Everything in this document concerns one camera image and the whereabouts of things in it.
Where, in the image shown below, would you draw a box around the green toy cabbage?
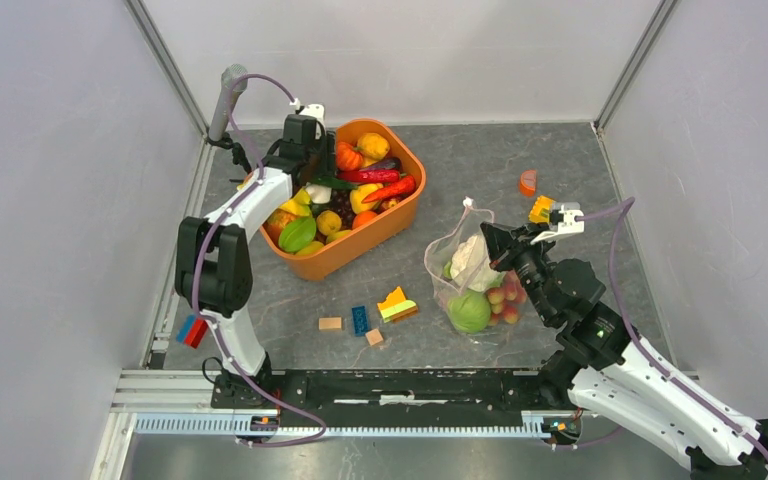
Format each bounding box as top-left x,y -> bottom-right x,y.
446,290 -> 492,334

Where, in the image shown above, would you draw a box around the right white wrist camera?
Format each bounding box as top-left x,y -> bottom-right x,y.
530,202 -> 585,245

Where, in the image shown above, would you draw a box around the orange toy pumpkin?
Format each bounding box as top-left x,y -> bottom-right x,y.
335,141 -> 364,172

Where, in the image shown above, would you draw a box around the green toy starfruit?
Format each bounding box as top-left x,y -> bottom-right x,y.
278,216 -> 318,254

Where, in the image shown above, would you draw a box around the small tan wooden cube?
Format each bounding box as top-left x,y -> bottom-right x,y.
365,329 -> 384,346

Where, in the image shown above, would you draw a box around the dark purple toy grapes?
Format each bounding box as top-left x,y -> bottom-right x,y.
328,189 -> 356,230

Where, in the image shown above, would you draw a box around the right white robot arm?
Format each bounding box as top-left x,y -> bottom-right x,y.
480,222 -> 768,479

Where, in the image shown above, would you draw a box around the yellow toy waffle block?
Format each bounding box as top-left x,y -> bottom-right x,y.
528,195 -> 555,224

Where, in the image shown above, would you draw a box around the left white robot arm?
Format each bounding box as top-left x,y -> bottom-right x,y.
174,108 -> 334,408

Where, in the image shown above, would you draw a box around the grey microphone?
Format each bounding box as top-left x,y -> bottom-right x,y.
207,63 -> 248,142

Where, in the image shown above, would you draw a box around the orange semicircle toy block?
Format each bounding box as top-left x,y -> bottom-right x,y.
518,169 -> 537,198

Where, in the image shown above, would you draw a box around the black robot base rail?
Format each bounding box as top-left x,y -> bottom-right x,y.
208,368 -> 580,431

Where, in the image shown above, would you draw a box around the blue toy brick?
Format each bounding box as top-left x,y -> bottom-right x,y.
351,305 -> 370,337

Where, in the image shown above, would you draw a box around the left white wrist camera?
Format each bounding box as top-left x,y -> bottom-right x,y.
295,103 -> 326,140

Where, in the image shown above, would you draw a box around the clear zip top bag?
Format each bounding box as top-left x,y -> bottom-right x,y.
423,197 -> 527,335

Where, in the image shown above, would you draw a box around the yellow toy lemon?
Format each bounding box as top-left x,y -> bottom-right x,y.
316,210 -> 343,237

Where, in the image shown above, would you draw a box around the purple toy eggplant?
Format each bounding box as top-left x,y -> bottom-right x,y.
364,157 -> 402,172

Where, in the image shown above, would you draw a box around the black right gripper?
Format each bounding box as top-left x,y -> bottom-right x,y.
480,221 -> 556,324

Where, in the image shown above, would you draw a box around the red blue toy block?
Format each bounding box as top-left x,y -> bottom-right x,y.
175,314 -> 209,349

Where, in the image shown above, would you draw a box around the orange green layered toy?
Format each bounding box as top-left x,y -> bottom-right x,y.
377,286 -> 419,323

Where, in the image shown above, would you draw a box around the yellow toy banana bunch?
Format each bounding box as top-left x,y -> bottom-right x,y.
279,188 -> 312,217

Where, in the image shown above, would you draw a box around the red toy chili pepper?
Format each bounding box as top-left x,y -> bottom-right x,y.
337,169 -> 402,184

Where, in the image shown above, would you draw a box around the white toy cauliflower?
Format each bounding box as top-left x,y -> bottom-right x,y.
449,233 -> 503,293

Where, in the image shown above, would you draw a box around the yellow toy bell pepper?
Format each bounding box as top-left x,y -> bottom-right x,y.
349,183 -> 383,214

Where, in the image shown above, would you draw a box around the orange plastic tub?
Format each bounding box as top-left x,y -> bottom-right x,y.
258,118 -> 427,281

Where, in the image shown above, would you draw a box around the red lychee bunch toy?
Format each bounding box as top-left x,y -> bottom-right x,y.
485,271 -> 528,326

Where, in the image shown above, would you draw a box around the tan wooden block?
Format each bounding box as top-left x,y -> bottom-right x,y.
318,317 -> 343,331

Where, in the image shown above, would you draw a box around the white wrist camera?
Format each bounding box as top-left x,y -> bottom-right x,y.
295,103 -> 326,140
530,202 -> 585,245

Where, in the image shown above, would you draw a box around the white toy garlic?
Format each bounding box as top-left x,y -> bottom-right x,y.
304,184 -> 332,205

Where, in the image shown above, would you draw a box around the orange toy carrot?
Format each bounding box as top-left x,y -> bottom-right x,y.
365,175 -> 417,202

